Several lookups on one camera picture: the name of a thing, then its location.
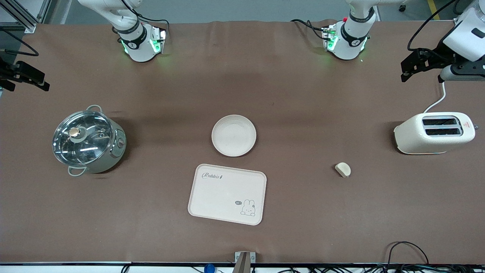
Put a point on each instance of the blue round cap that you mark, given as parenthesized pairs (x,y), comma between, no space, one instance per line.
(209,269)

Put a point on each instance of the cream two-slot toaster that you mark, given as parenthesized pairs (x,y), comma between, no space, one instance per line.
(424,142)

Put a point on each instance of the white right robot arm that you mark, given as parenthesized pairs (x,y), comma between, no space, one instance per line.
(133,42)

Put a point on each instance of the aluminium camera mount post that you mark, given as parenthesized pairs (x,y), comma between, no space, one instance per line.
(244,261)

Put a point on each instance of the brown table mat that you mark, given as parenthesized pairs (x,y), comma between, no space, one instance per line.
(303,94)

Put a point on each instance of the small cream bun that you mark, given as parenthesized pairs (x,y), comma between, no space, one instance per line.
(343,169)

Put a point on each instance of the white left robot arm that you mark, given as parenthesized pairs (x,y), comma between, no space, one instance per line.
(352,38)

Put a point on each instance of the round cream plate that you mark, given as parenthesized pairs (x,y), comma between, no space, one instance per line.
(233,135)

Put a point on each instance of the glass pot lid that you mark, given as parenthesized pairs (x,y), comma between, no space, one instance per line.
(81,138)

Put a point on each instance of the grey electric cooking pot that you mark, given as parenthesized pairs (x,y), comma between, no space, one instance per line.
(113,151)

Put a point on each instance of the aluminium frame profile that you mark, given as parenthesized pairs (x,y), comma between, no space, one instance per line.
(26,15)

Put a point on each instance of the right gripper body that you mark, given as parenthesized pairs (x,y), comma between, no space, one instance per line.
(8,72)

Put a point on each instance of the cream rabbit print tray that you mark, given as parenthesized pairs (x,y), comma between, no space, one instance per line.
(223,197)

